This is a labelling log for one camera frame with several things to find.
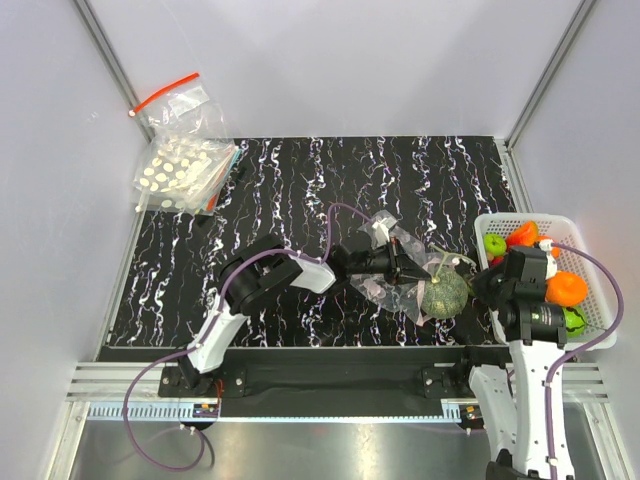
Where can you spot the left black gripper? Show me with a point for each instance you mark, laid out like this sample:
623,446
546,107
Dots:
401,269

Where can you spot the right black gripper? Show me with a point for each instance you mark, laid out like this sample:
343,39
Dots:
478,286

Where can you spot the pink zipper clear bag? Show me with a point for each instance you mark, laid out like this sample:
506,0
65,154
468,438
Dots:
393,298

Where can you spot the green netted melon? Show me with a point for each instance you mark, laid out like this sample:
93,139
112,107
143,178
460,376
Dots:
446,293

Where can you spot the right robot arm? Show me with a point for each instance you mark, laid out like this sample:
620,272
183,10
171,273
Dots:
523,414

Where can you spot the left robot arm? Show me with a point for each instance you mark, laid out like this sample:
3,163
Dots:
254,278

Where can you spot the dotted clear bag stack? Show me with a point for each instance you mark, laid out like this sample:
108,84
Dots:
185,172

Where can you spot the red zipper clear bag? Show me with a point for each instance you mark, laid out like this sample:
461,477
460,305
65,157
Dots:
183,107

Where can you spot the green apple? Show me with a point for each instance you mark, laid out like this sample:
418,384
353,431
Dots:
494,244

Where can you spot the red orange mango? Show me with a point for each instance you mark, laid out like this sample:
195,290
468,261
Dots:
525,235

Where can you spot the orange fruit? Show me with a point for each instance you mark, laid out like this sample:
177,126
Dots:
566,289

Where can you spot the green watermelon toy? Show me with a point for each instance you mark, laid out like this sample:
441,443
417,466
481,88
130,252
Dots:
575,320

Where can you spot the white plastic basket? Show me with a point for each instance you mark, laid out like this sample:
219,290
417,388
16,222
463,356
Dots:
561,229

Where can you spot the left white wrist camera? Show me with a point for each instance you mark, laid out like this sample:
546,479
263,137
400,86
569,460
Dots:
381,228

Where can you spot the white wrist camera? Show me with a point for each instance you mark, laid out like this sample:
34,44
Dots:
381,228
545,244

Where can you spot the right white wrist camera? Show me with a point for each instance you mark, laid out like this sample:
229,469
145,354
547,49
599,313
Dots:
545,244

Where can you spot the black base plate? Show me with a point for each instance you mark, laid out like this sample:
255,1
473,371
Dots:
326,382

